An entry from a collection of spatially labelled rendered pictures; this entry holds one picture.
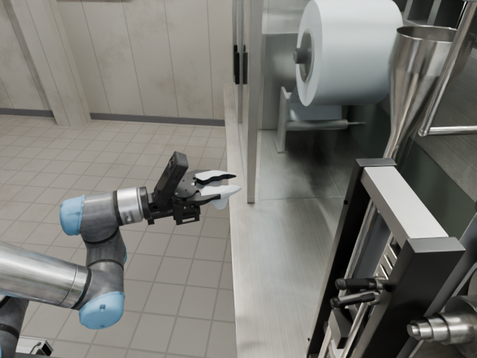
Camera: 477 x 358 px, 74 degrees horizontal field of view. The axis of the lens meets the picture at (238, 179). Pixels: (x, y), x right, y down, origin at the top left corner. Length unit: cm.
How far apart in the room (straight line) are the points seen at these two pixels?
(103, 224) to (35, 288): 16
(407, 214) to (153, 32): 325
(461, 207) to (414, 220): 67
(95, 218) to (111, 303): 16
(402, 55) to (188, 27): 279
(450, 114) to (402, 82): 36
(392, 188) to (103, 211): 51
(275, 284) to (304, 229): 24
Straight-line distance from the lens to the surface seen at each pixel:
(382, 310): 42
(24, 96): 450
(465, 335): 44
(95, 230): 70
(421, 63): 71
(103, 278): 67
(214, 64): 339
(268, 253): 101
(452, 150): 106
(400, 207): 39
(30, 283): 62
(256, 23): 90
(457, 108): 106
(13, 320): 91
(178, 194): 66
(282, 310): 90
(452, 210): 108
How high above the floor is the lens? 167
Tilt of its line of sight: 37 degrees down
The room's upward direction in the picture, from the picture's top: straight up
